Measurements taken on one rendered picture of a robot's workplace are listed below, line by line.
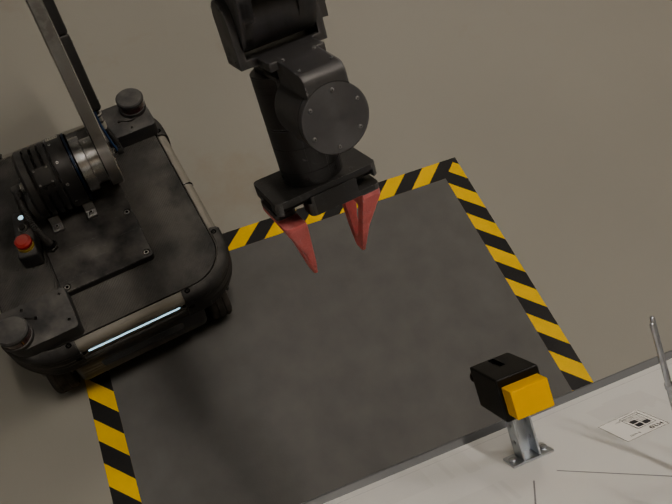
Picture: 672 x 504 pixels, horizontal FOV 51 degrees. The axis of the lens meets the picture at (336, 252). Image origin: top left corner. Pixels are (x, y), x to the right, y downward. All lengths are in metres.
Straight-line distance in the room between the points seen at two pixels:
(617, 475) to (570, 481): 0.04
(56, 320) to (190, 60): 1.11
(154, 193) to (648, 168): 1.41
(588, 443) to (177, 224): 1.19
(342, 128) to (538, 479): 0.38
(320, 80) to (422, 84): 1.79
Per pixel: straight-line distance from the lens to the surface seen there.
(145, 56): 2.47
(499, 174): 2.12
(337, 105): 0.54
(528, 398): 0.69
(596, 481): 0.70
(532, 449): 0.77
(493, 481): 0.74
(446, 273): 1.91
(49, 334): 1.62
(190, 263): 1.66
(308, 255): 0.67
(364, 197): 0.65
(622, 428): 0.78
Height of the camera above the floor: 1.65
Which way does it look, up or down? 59 degrees down
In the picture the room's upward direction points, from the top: straight up
